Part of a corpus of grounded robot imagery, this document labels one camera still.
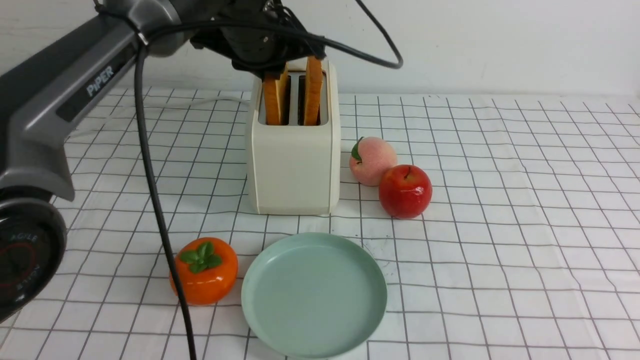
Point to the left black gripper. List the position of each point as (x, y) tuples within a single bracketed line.
[(258, 51)]

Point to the toast slice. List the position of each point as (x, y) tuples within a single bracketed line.
[(313, 90), (275, 96)]

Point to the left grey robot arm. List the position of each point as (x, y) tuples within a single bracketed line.
[(46, 97)]

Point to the cream white toaster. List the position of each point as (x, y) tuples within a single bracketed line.
[(293, 169)]

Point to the pink peach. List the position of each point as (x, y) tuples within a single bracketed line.
[(370, 158)]

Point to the red apple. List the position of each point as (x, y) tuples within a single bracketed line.
[(405, 191)]

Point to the orange persimmon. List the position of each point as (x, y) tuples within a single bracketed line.
[(207, 268)]

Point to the light green plate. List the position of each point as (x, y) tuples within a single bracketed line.
[(314, 296)]

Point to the white checkered tablecloth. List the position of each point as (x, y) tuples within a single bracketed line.
[(528, 250)]

